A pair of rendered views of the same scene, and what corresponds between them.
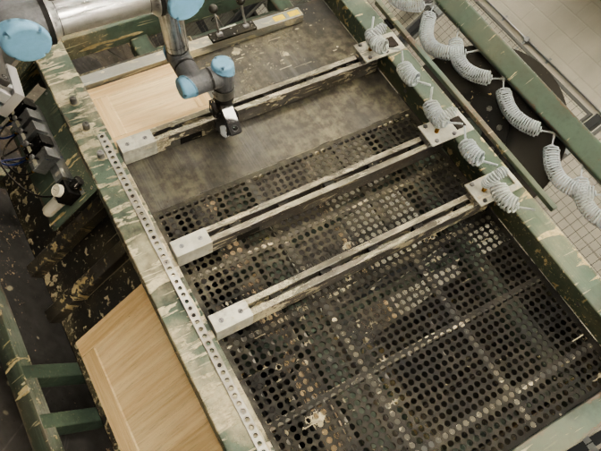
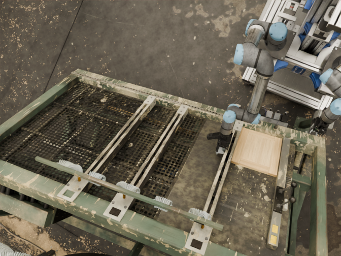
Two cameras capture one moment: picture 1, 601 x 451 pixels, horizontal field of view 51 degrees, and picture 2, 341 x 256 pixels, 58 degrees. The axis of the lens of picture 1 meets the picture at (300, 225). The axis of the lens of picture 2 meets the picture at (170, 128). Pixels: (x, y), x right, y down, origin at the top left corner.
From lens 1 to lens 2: 271 cm
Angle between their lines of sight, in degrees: 78
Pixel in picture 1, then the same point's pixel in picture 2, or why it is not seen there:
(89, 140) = not seen: hidden behind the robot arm
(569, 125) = not seen: outside the picture
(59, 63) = (302, 137)
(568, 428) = (7, 125)
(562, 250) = (22, 176)
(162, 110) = (250, 148)
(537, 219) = (41, 184)
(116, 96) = (271, 143)
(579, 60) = not seen: outside the picture
